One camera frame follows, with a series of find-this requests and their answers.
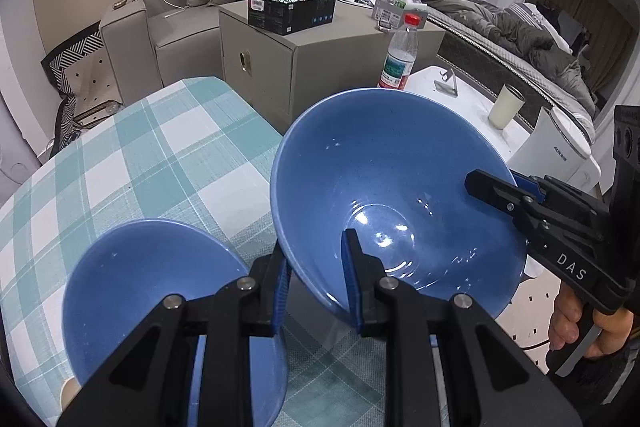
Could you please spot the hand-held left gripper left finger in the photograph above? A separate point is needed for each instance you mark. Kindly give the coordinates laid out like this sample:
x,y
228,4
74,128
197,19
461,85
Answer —
x,y
281,302

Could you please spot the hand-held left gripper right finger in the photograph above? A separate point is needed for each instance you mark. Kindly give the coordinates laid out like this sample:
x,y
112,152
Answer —
x,y
351,297

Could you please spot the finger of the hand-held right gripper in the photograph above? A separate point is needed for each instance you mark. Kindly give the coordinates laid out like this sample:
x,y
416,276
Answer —
x,y
492,189
530,188

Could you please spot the blue bowl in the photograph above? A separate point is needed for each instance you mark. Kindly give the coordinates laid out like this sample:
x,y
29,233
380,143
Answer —
x,y
150,297
400,167

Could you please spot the person's right forearm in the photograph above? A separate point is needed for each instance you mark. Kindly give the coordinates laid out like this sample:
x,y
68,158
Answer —
x,y
605,382

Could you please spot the person's right hand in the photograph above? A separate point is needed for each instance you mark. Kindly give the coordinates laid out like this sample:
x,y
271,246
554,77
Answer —
x,y
565,322

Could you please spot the white tabletop appliance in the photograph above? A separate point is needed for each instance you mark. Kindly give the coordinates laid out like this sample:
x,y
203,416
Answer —
x,y
550,152

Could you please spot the white dotted stool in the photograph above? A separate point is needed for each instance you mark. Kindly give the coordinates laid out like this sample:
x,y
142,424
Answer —
x,y
530,322

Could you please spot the cream cup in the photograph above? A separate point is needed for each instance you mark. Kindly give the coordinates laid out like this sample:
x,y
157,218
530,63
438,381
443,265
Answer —
x,y
504,109

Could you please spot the white side table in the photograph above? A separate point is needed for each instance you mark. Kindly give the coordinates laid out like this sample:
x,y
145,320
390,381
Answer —
x,y
475,107

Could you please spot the silver phone stand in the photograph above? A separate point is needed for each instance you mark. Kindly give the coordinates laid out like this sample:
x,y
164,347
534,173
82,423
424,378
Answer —
x,y
446,88

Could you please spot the plastic bottle with red cap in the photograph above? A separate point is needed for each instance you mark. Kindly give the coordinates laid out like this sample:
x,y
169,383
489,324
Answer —
x,y
397,62

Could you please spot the teal checked tablecloth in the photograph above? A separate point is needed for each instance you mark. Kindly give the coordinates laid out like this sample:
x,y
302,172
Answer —
x,y
150,157

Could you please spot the small printed box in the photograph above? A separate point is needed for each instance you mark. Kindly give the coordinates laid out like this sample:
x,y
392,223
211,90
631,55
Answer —
x,y
392,14

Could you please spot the grey bedside cabinet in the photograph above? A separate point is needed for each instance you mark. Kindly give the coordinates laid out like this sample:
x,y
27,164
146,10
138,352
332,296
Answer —
x,y
320,57

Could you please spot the black open box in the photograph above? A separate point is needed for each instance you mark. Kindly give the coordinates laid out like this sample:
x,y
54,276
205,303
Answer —
x,y
290,19

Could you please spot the grey sofa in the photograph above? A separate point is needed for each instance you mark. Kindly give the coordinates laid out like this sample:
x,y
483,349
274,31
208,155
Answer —
x,y
130,37

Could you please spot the black chair with patterned cushion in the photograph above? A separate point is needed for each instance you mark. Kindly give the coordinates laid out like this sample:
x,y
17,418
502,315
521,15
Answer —
x,y
80,67

